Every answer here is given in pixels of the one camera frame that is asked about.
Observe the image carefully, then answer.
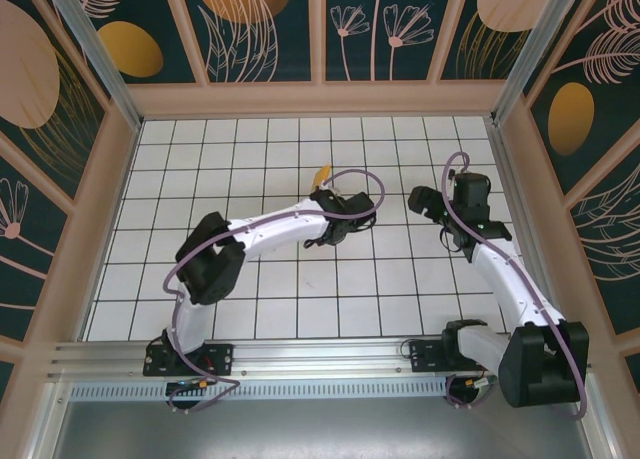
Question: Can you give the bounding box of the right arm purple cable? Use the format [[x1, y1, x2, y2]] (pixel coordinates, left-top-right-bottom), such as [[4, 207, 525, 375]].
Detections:
[[442, 151, 590, 420]]

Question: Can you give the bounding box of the yellow paper sheet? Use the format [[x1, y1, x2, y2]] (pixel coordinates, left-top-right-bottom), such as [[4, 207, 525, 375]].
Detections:
[[312, 163, 335, 190]]

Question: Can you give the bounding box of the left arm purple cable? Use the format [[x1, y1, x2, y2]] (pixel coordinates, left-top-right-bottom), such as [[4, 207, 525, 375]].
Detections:
[[164, 168, 385, 415]]

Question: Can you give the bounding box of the grey metal sheet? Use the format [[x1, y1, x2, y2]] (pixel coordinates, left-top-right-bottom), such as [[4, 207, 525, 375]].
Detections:
[[49, 398, 596, 459]]

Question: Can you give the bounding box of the slotted grey cable duct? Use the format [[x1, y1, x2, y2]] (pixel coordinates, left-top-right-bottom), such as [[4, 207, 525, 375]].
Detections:
[[69, 381, 451, 401]]

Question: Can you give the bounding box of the long aluminium mounting rail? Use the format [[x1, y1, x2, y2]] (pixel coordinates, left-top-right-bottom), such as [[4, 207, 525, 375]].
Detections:
[[47, 333, 594, 380]]

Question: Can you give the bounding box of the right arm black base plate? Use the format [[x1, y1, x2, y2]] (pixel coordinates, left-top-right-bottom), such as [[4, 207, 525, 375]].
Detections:
[[408, 339, 481, 375]]

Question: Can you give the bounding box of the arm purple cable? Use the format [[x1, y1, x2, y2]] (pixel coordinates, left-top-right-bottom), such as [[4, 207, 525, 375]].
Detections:
[[442, 151, 590, 420], [164, 168, 385, 415]]

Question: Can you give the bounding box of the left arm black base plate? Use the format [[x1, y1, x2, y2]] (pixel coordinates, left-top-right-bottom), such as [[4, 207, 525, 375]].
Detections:
[[143, 342, 235, 378]]

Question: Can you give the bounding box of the aluminium corner post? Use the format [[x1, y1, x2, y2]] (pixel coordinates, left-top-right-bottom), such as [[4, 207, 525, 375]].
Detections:
[[492, 0, 601, 125], [39, 0, 144, 130]]

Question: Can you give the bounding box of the aluminium frame profile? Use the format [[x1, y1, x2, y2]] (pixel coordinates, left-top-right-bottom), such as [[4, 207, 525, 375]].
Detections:
[[569, 373, 614, 459], [27, 381, 71, 459]]

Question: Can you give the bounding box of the aluminium side rail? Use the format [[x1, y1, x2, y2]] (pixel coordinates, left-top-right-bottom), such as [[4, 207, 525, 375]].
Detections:
[[487, 118, 566, 335]]

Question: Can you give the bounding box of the small circuit board with connector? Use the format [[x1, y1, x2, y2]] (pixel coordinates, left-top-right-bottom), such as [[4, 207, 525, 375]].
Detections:
[[447, 376, 501, 395], [166, 377, 210, 395]]

